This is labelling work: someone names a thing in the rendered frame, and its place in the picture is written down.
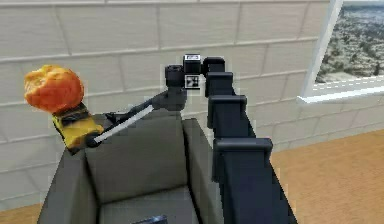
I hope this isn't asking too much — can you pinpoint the white framed window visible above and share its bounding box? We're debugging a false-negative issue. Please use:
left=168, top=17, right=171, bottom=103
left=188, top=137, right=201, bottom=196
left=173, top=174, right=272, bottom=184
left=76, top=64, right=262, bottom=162
left=296, top=0, right=384, bottom=105

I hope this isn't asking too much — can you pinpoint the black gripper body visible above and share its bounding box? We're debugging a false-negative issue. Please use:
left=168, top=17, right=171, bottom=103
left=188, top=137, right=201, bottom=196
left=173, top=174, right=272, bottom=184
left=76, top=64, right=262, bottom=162
left=164, top=64, right=188, bottom=112

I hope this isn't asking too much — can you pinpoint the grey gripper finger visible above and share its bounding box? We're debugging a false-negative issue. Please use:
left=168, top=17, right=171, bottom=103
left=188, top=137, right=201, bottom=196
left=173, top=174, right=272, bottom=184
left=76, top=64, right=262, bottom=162
left=105, top=90, right=169, bottom=124
left=84, top=104, right=156, bottom=150

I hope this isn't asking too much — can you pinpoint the black flat object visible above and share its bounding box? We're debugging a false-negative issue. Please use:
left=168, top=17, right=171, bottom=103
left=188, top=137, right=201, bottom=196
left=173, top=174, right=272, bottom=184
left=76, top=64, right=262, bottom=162
left=131, top=214, right=169, bottom=224

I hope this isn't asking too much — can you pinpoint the peeled orange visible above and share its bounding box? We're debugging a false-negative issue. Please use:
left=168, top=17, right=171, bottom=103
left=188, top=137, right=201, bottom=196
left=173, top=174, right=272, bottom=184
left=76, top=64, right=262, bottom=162
left=23, top=64, right=85, bottom=115

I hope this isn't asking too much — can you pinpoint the grey armchair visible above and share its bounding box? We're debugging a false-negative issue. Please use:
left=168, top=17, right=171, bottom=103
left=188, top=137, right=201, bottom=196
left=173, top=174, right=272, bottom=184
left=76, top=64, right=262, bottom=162
left=37, top=108, right=225, bottom=224

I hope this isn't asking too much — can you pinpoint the yellow toy truck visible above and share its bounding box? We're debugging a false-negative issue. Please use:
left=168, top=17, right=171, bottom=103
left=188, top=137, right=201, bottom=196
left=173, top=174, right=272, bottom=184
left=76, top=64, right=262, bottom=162
left=51, top=102, right=106, bottom=155

